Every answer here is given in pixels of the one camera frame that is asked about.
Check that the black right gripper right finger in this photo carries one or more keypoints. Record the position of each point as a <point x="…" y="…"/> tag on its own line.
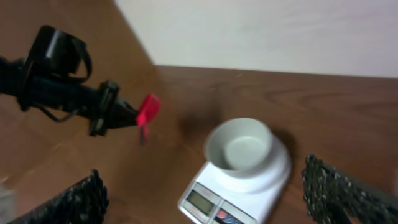
<point x="332" y="196"/>

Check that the white digital kitchen scale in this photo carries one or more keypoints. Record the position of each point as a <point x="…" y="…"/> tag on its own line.
<point x="215" y="197"/>

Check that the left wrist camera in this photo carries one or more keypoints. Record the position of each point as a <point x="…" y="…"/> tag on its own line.
<point x="58" y="52"/>

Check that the red plastic measuring scoop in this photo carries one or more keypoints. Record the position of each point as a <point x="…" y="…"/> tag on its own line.
<point x="148" y="111"/>

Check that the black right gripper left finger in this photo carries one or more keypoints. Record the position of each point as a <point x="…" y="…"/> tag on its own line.
<point x="85" y="202"/>

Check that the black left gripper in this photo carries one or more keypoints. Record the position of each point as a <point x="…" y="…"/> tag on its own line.
<point x="60" y="100"/>

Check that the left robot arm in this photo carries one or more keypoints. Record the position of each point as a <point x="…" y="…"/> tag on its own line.
<point x="14" y="79"/>

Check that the light grey bowl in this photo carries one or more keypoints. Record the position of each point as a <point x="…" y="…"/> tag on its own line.
<point x="239" y="147"/>

